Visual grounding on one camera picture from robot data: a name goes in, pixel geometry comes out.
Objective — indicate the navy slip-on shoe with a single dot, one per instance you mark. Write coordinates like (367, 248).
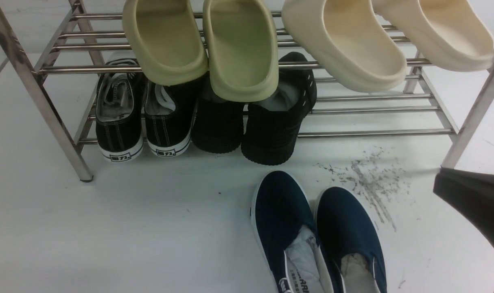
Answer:
(284, 227)
(349, 243)

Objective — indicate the black knit shoe right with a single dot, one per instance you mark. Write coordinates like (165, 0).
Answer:
(273, 124)

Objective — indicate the black knit shoe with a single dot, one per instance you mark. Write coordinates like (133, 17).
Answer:
(218, 126)
(273, 124)

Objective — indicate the black knit shoe left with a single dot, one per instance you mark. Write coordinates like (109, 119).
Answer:
(218, 126)

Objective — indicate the stainless steel shoe rack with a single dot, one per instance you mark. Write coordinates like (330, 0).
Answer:
(74, 49)

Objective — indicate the black canvas sneaker right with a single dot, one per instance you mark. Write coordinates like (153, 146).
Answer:
(169, 112)

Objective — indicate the black canvas sneaker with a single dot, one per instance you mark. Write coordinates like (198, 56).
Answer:
(169, 112)
(119, 97)

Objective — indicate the olive green slipper right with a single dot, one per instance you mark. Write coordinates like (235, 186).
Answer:
(242, 48)

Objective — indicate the olive green slipper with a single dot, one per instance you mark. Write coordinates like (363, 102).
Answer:
(242, 48)
(166, 40)

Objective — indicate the black canvas sneaker left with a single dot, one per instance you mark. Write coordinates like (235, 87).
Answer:
(119, 97)

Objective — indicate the olive green slipper left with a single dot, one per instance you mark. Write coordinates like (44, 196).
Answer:
(166, 40)

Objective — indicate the cream slipper left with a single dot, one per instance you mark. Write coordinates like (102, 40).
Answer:
(346, 39)

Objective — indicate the cream slipper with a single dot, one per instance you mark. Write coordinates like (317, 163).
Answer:
(346, 39)
(447, 32)

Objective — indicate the cream slipper right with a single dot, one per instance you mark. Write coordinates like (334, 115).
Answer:
(447, 32)

